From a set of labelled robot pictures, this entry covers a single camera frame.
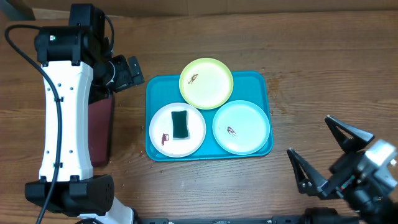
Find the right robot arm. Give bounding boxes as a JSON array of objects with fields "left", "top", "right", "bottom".
[{"left": 287, "top": 115, "right": 397, "bottom": 223}]

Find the yellow-green plate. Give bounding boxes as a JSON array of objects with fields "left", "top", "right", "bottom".
[{"left": 179, "top": 58, "right": 234, "bottom": 110}]

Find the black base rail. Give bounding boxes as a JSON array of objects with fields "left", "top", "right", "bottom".
[{"left": 134, "top": 215, "right": 359, "bottom": 224}]

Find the cardboard backdrop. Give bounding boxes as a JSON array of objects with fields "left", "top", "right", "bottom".
[{"left": 23, "top": 0, "right": 397, "bottom": 17}]

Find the dark red tray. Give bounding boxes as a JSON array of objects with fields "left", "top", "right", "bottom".
[{"left": 88, "top": 95, "right": 114, "bottom": 167}]

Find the light blue plate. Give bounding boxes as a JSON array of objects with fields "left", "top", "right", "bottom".
[{"left": 212, "top": 100, "right": 271, "bottom": 156}]

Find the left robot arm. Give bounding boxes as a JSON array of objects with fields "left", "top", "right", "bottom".
[{"left": 25, "top": 4, "right": 144, "bottom": 223}]

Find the white plate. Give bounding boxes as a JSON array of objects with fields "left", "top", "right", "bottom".
[{"left": 149, "top": 103, "right": 206, "bottom": 158}]

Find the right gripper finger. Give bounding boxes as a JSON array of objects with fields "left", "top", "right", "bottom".
[
  {"left": 287, "top": 148, "right": 328, "bottom": 195},
  {"left": 325, "top": 115, "right": 375, "bottom": 153}
]

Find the green scrub sponge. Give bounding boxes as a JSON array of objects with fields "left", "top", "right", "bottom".
[{"left": 171, "top": 110, "right": 189, "bottom": 139}]

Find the teal plastic tray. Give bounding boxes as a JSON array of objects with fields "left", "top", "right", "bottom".
[{"left": 146, "top": 71, "right": 271, "bottom": 162}]

